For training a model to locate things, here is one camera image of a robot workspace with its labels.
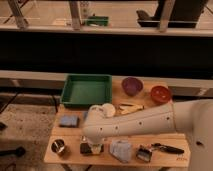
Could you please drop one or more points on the black handled tool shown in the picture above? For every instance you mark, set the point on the black handled tool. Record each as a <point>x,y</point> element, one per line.
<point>167,149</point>

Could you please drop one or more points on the red bowl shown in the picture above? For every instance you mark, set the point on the red bowl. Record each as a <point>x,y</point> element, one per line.
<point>160,94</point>

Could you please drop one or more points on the green box on far shelf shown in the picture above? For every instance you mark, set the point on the green box on far shelf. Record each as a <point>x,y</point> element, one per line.
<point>97,20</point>

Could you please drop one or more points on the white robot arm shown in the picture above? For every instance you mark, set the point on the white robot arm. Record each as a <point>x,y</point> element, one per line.
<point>193,118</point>

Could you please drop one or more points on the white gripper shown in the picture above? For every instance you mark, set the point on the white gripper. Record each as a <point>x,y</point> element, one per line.
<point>94,146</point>

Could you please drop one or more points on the green plastic tray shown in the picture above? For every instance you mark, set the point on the green plastic tray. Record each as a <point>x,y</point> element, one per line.
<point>84,90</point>

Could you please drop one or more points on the blue sponge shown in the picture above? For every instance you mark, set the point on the blue sponge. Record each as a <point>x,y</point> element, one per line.
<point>68,121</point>

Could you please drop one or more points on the metal cup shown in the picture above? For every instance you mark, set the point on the metal cup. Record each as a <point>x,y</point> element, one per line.
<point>58,146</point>

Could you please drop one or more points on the black eraser block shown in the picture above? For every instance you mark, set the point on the black eraser block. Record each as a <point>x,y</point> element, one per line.
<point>85,149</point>

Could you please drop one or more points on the white cup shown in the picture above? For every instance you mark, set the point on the white cup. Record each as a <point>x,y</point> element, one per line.
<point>110,109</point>

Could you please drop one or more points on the black object on far shelf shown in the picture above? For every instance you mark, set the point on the black object on far shelf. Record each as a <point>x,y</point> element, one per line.
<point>185,14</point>

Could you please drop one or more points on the purple bowl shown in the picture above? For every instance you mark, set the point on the purple bowl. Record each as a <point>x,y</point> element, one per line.
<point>132,86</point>

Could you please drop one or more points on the light blue cloth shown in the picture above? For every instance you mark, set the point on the light blue cloth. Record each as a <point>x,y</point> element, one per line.
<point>121,150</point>

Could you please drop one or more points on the black binder clip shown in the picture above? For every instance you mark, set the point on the black binder clip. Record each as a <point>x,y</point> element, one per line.
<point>144,154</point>

